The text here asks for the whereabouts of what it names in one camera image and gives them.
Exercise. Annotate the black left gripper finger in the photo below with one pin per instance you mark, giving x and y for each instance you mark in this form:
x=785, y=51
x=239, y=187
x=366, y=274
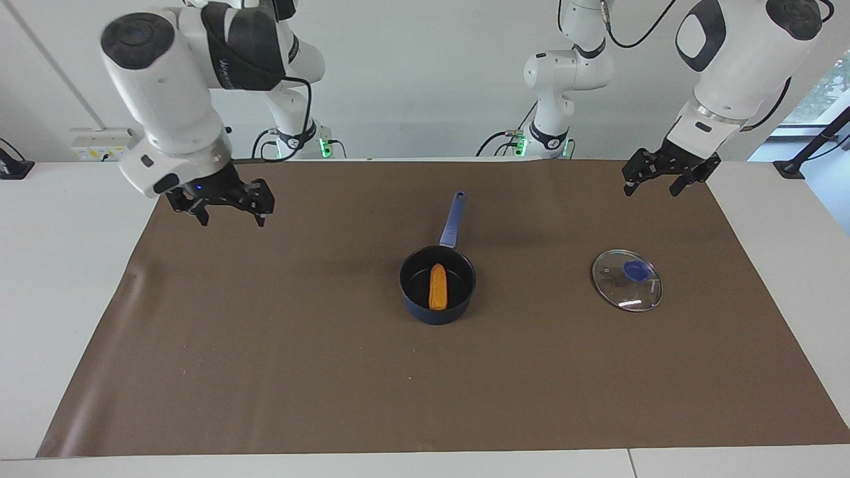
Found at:
x=680, y=185
x=629, y=186

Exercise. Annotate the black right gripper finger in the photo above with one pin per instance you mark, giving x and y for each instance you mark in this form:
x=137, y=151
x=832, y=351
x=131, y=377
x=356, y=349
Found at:
x=262, y=218
x=202, y=216

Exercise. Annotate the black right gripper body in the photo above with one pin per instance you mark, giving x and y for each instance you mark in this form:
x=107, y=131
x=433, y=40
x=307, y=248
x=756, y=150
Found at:
x=222, y=189

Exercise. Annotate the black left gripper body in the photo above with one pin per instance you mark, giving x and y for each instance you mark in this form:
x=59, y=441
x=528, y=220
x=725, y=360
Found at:
x=667, y=159

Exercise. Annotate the glass lid with blue knob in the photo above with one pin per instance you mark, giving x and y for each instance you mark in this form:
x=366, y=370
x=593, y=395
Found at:
x=627, y=285

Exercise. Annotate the yellow corn cob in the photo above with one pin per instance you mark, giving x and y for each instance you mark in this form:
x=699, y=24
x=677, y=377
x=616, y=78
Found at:
x=438, y=287

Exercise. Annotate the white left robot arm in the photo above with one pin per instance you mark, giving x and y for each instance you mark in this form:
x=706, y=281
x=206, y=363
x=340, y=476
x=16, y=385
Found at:
x=737, y=66

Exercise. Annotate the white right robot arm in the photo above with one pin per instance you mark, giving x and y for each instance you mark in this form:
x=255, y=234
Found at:
x=166, y=93

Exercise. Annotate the dark blue pot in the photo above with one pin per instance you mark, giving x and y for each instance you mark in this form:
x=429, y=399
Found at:
x=451, y=222

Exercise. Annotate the black stand with angled pole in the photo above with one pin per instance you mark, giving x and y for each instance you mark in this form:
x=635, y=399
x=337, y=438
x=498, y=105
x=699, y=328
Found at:
x=807, y=149

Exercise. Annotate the window with green view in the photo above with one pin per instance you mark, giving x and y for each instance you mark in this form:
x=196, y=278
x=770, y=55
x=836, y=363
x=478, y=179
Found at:
x=823, y=93

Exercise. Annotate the brown table mat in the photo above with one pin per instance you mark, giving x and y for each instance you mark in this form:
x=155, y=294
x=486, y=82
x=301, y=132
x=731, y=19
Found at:
x=425, y=385

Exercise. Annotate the white wall socket box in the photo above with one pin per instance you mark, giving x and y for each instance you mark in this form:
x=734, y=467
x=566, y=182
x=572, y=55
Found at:
x=99, y=143

